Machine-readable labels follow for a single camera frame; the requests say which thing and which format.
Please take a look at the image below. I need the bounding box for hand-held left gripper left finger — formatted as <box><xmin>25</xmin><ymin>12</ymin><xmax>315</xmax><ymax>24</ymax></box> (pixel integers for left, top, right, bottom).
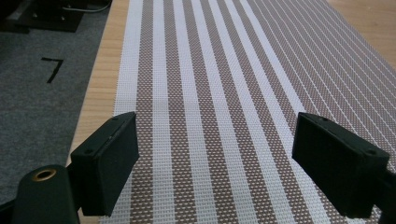
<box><xmin>70</xmin><ymin>111</ymin><xmax>140</xmax><ymax>217</ymax></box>

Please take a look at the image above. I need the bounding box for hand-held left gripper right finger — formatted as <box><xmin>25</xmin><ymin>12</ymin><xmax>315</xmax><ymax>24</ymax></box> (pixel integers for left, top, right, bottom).
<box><xmin>291</xmin><ymin>111</ymin><xmax>390</xmax><ymax>219</ymax></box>

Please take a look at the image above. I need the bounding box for striped woven placemat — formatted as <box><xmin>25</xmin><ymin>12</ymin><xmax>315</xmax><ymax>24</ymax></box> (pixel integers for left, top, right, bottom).
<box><xmin>99</xmin><ymin>0</ymin><xmax>396</xmax><ymax>224</ymax></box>

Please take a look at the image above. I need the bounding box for black stand base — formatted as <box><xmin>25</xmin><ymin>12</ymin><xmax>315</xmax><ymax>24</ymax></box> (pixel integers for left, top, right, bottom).
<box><xmin>0</xmin><ymin>0</ymin><xmax>89</xmax><ymax>34</ymax></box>

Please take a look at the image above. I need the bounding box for grey floor cable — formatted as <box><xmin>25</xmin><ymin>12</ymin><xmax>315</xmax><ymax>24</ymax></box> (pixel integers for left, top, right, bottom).
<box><xmin>61</xmin><ymin>0</ymin><xmax>114</xmax><ymax>14</ymax></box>

